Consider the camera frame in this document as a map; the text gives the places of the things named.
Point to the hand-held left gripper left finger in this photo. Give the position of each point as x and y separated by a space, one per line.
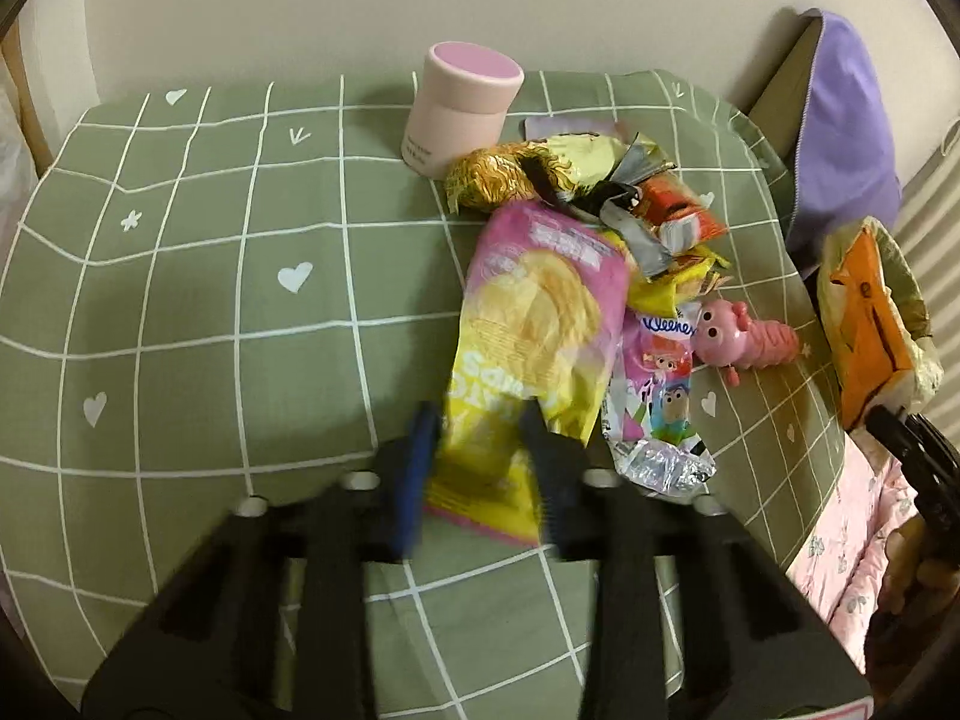
409 480

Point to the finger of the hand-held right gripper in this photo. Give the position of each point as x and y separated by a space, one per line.
892 427
937 439

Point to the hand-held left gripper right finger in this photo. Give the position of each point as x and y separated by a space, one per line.
555 487

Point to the yellow plastic bag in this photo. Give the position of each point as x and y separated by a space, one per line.
924 364

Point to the orange snack bag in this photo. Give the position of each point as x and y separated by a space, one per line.
870 315

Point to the cartoon print tissue packet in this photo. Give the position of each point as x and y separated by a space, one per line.
660 390

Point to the pink yellow chips bag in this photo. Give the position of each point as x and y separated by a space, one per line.
525 330

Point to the yellow wafer packet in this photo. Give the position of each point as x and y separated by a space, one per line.
660 289

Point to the silver foil wrapper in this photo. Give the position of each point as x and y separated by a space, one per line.
645 240

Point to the red snack wrapper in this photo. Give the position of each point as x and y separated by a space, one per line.
675 206

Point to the golden snack wrapper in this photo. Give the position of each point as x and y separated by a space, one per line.
495 172

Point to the person's right hand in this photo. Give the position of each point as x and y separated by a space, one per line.
904 562

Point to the pink floral bed sheet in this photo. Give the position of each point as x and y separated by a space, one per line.
840 540

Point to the pink caterpillar toy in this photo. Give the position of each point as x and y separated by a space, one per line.
739 334

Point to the beige ribbed curtain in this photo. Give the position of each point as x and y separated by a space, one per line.
937 202

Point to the purple pillow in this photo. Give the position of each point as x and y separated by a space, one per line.
840 127

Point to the purple flat packet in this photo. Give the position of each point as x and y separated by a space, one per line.
570 126

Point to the pink cylinder container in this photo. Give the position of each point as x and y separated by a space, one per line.
457 120

